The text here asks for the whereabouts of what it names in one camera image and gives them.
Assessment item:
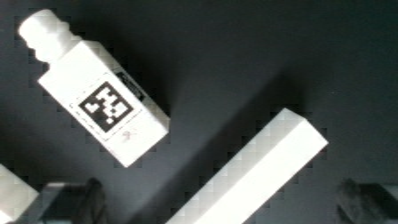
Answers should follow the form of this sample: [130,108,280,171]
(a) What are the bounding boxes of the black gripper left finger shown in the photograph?
[22,178,109,224]

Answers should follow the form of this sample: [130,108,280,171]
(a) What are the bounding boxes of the white leg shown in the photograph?
[19,9,171,166]

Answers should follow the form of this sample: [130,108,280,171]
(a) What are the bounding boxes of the white U-shaped fence wall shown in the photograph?
[166,108,329,224]

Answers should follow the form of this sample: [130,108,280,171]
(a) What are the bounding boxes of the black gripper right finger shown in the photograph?
[337,179,398,224]

